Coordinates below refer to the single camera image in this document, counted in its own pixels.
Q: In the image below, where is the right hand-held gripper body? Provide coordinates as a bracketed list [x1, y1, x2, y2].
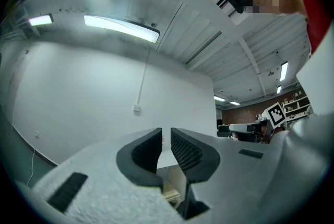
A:
[246, 102, 287, 144]

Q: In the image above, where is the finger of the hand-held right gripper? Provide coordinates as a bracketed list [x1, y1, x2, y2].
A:
[229, 124, 247, 133]

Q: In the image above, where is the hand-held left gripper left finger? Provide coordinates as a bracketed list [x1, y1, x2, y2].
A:
[32, 127, 183, 224]

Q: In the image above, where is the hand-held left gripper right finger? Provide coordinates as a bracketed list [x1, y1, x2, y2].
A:
[171, 127, 282, 220]

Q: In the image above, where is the white curved desk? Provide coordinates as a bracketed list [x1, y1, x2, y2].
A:
[156, 136, 187, 192]

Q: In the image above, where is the black monitor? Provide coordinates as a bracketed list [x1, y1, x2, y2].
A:
[217, 125, 231, 137]

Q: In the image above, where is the white storage shelf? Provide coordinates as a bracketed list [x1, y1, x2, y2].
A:
[282, 87, 312, 126]

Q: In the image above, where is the cream upholstered stool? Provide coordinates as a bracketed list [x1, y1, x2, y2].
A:
[162, 181, 182, 204]

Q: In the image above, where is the person's red shirt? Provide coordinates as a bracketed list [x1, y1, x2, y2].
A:
[291, 0, 333, 55]

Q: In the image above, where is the long curved ceiling light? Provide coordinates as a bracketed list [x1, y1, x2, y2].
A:
[83, 14, 161, 44]

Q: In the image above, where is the white floor cable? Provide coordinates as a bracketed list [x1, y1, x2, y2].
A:
[26, 148, 37, 187]

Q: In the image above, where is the white wall cable conduit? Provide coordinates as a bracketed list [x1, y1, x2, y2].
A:
[136, 44, 151, 106]

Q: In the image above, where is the black head-worn camera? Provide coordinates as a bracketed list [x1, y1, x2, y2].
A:
[228, 0, 245, 14]

